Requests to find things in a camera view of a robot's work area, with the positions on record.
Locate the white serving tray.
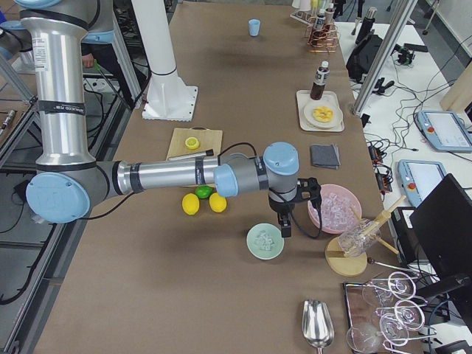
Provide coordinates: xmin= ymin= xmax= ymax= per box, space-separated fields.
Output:
xmin=296 ymin=90 xmax=344 ymax=132

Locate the grey folded cloth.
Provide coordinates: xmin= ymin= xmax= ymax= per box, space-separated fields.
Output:
xmin=310 ymin=144 xmax=341 ymax=170

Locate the black monitor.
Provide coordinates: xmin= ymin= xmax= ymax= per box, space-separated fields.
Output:
xmin=410 ymin=173 xmax=471 ymax=326

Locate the twisted donut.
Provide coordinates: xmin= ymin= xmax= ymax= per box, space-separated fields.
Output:
xmin=312 ymin=106 xmax=333 ymax=122

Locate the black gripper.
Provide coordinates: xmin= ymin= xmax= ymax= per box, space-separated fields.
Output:
xmin=268 ymin=177 xmax=322 ymax=237

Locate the teach pendant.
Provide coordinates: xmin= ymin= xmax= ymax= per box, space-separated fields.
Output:
xmin=398 ymin=159 xmax=446 ymax=207
xmin=415 ymin=111 xmax=471 ymax=153

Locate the black tray with glasses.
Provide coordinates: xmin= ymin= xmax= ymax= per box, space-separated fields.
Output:
xmin=343 ymin=271 xmax=437 ymax=353

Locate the white plate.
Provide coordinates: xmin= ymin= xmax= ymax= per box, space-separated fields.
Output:
xmin=302 ymin=101 xmax=342 ymax=130

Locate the steel muddler black tip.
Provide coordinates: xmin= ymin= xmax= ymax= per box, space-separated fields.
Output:
xmin=167 ymin=149 xmax=215 ymax=161

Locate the pink bowl of ice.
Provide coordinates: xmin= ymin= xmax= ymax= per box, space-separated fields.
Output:
xmin=321 ymin=184 xmax=362 ymax=235

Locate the yellow lemon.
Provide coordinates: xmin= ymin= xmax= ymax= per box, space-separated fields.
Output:
xmin=181 ymin=193 xmax=200 ymax=215
xmin=209 ymin=192 xmax=227 ymax=213

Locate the light blue cup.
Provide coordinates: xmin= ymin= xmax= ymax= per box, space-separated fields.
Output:
xmin=248 ymin=18 xmax=260 ymax=37

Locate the halved lemon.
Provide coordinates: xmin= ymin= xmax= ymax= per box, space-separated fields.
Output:
xmin=184 ymin=136 xmax=200 ymax=150

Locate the mint green bowl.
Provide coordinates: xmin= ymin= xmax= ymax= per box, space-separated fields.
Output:
xmin=246 ymin=223 xmax=285 ymax=260

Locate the teach pendant near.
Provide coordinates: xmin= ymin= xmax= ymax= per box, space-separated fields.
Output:
xmin=398 ymin=159 xmax=446 ymax=207

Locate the yellow lemon right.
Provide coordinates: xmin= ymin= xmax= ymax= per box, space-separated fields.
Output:
xmin=209 ymin=192 xmax=227 ymax=213

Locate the person in black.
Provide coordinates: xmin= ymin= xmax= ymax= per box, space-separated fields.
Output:
xmin=80 ymin=40 xmax=136 ymax=108

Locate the copper wire bottle rack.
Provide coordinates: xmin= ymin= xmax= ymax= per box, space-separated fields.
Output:
xmin=290 ymin=11 xmax=339 ymax=53

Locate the aluminium frame post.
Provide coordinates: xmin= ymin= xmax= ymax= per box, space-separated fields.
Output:
xmin=352 ymin=0 xmax=417 ymax=117

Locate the teach pendant far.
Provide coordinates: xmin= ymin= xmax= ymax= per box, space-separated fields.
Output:
xmin=415 ymin=111 xmax=471 ymax=153

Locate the black bag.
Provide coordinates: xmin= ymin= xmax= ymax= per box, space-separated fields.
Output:
xmin=346 ymin=34 xmax=383 ymax=83

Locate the dark sauce bottle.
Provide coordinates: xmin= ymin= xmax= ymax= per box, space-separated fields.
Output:
xmin=310 ymin=60 xmax=330 ymax=100

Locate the wooden glass stand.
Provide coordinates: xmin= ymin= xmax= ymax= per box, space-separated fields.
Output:
xmin=324 ymin=195 xmax=406 ymax=277

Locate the clear glass mug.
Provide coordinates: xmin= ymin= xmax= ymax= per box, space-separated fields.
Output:
xmin=338 ymin=219 xmax=381 ymax=257

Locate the green lime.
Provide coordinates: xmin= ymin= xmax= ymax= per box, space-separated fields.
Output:
xmin=194 ymin=185 xmax=214 ymax=199

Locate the ice cube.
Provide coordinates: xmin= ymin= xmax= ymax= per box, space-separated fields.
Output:
xmin=254 ymin=230 xmax=275 ymax=251

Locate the metal ice scoop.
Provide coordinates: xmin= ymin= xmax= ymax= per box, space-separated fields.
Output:
xmin=302 ymin=299 xmax=335 ymax=353

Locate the yellow lemon left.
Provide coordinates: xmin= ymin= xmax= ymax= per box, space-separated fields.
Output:
xmin=181 ymin=193 xmax=200 ymax=215

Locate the wooden cutting board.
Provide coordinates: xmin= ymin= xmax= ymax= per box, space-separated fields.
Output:
xmin=167 ymin=128 xmax=223 ymax=159

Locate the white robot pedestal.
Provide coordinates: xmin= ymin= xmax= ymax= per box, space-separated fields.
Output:
xmin=132 ymin=0 xmax=198 ymax=122

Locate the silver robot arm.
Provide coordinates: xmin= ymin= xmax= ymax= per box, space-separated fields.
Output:
xmin=19 ymin=1 xmax=322 ymax=237

